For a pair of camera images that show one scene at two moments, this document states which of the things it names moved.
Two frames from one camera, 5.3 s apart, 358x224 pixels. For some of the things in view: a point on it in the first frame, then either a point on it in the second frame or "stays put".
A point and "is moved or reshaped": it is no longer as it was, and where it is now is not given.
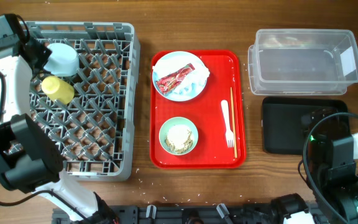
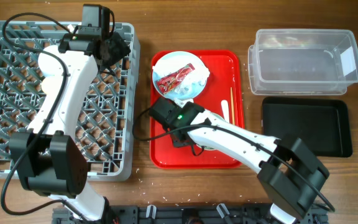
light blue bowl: (63, 60) stays put
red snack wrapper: (166, 83) stays put
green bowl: (178, 135) is moved or reshaped
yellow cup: (58, 89) stays put
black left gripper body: (43, 52) → (118, 49)
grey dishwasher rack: (96, 132) stays put
